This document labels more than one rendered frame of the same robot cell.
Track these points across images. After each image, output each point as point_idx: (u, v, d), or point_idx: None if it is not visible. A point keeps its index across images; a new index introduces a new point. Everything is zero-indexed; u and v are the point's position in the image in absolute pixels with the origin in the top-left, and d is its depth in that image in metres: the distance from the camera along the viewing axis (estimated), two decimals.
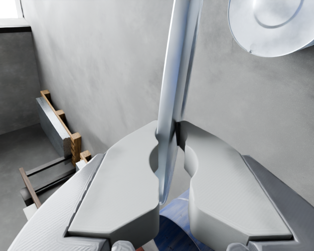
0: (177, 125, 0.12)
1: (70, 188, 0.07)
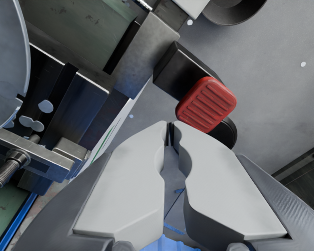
0: (171, 125, 0.12)
1: (76, 187, 0.07)
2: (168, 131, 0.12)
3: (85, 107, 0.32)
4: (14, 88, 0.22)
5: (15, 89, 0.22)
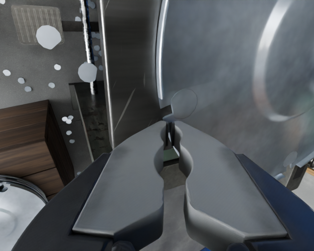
0: (171, 125, 0.12)
1: (75, 187, 0.07)
2: (167, 131, 0.12)
3: None
4: (179, 115, 0.14)
5: (177, 115, 0.14)
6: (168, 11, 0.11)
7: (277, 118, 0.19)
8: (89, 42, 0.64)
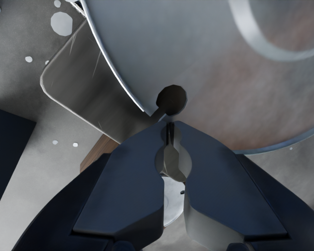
0: (171, 125, 0.12)
1: (75, 187, 0.07)
2: (168, 131, 0.12)
3: None
4: None
5: None
6: None
7: None
8: None
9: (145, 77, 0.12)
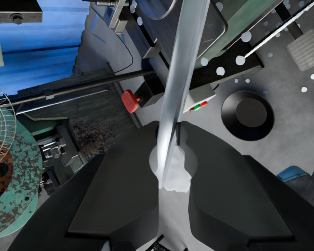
0: (178, 125, 0.12)
1: (69, 188, 0.07)
2: None
3: (138, 43, 0.62)
4: None
5: None
6: None
7: (194, 62, 0.28)
8: (297, 13, 0.73)
9: None
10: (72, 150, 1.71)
